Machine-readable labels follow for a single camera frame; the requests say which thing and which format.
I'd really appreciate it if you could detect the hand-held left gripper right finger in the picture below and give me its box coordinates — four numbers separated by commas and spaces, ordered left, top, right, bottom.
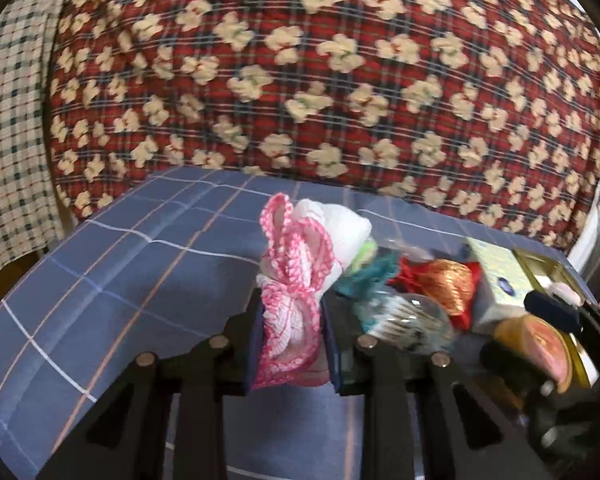
322, 292, 556, 480

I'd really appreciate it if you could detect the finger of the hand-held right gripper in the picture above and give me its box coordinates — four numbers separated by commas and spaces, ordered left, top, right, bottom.
524, 290, 600, 337
481, 342, 552, 407

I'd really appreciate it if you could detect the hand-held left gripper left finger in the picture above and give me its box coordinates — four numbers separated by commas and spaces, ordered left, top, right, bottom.
35, 290, 262, 480

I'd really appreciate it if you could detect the gold rectangular tin box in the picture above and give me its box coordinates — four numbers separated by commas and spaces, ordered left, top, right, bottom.
512, 247, 600, 391

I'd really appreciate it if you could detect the pink white crocheted cloth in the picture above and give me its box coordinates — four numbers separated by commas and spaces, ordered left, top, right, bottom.
254, 192, 373, 391

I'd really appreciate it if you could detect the clear plastic bag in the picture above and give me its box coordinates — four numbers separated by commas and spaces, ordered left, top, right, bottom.
355, 240, 456, 356

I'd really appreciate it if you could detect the red gold embroidered pouch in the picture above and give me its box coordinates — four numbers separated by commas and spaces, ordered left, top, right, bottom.
397, 257, 482, 331

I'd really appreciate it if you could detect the green tissue pack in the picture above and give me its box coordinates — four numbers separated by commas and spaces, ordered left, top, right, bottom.
347, 241, 379, 276

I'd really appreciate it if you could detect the gold round tin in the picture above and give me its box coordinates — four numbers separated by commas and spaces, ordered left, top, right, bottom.
492, 316, 576, 394

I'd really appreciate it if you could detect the yellow patterned tissue box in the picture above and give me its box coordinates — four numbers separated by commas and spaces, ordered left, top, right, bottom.
462, 237, 531, 333

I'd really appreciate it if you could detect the teal cloth pouch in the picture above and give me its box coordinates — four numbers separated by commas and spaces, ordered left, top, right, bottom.
336, 252, 401, 307

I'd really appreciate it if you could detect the blue checked tablecloth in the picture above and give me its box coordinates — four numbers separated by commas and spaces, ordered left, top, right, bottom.
0, 167, 596, 480

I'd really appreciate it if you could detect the red plaid bear blanket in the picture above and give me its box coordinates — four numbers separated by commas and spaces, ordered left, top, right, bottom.
47, 0, 600, 253

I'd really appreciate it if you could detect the beige checked cloth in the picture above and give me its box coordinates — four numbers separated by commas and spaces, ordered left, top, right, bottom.
0, 0, 81, 278

